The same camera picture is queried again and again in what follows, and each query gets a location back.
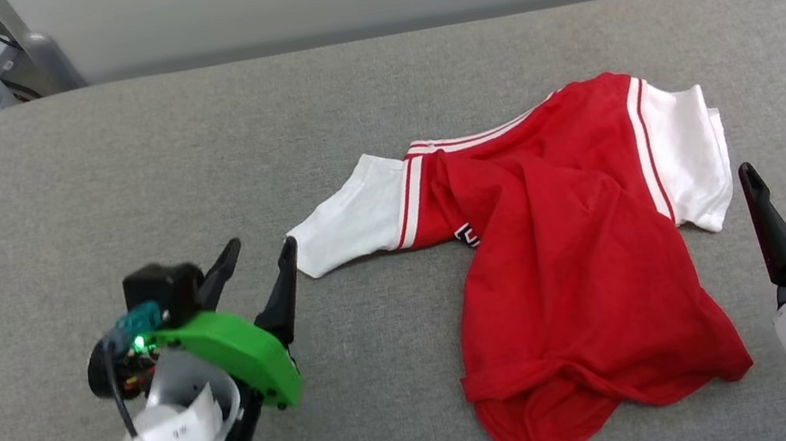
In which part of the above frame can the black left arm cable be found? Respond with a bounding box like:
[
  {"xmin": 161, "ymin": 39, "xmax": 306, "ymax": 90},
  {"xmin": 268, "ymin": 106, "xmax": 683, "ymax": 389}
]
[{"xmin": 101, "ymin": 328, "xmax": 208, "ymax": 441}]

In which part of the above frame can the grey metal partition post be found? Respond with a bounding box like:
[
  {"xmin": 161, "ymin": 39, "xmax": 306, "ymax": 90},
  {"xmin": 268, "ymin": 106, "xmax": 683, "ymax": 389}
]
[{"xmin": 0, "ymin": 0, "xmax": 89, "ymax": 102}]

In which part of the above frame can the white paper label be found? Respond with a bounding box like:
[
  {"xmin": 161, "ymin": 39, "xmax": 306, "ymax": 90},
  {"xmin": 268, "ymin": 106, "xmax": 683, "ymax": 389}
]
[{"xmin": 127, "ymin": 381, "xmax": 228, "ymax": 441}]

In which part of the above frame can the red shirt with white sleeves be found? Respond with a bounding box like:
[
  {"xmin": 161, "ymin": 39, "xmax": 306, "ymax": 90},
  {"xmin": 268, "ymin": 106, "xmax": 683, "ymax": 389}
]
[{"xmin": 270, "ymin": 55, "xmax": 774, "ymax": 441}]

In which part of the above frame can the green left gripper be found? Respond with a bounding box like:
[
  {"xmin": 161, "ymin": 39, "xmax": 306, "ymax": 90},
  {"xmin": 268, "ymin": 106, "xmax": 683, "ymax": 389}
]
[{"xmin": 70, "ymin": 228, "xmax": 323, "ymax": 440}]

